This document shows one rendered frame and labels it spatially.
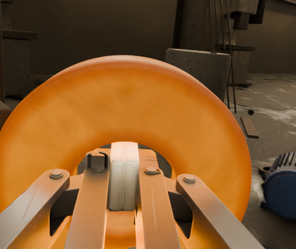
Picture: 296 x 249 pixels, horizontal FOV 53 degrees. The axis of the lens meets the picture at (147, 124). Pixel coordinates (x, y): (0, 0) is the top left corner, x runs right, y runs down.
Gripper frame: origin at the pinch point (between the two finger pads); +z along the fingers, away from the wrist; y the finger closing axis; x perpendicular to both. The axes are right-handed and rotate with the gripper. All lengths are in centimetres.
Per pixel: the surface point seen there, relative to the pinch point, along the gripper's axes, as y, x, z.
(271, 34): 567, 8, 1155
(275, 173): 89, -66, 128
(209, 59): 70, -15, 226
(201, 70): 65, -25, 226
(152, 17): 72, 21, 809
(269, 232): 85, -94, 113
